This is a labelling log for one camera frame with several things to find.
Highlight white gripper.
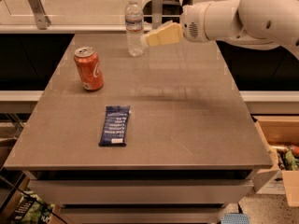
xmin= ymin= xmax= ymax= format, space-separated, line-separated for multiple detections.
xmin=141 ymin=1 xmax=213 ymax=47

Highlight clear plastic water bottle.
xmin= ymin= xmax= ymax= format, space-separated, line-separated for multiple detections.
xmin=124 ymin=0 xmax=144 ymax=57

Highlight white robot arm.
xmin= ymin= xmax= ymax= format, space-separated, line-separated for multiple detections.
xmin=140 ymin=0 xmax=299 ymax=59

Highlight black office chair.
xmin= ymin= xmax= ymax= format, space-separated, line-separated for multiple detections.
xmin=142 ymin=0 xmax=198 ymax=25

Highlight orange soda can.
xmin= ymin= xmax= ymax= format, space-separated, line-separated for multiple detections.
xmin=74 ymin=47 xmax=104 ymax=91

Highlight blue snack bar wrapper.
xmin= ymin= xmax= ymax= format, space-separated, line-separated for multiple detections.
xmin=99 ymin=105 xmax=130 ymax=147

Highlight cardboard box with items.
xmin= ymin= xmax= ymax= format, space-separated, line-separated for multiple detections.
xmin=253 ymin=116 xmax=299 ymax=207

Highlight grey table drawer unit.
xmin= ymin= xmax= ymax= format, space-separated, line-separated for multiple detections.
xmin=29 ymin=179 xmax=253 ymax=224

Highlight blue mesh basket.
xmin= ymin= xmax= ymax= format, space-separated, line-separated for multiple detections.
xmin=221 ymin=213 xmax=250 ymax=224

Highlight green snack bag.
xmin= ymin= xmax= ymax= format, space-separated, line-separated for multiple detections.
xmin=7 ymin=191 xmax=54 ymax=224

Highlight middle metal rail bracket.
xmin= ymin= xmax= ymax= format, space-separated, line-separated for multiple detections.
xmin=152 ymin=0 xmax=163 ymax=29

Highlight metal rail bracket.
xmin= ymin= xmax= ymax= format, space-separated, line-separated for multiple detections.
xmin=152 ymin=0 xmax=163 ymax=29
xmin=27 ymin=0 xmax=50 ymax=30

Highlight left metal rail bracket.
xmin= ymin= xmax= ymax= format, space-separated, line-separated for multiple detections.
xmin=27 ymin=0 xmax=50 ymax=30

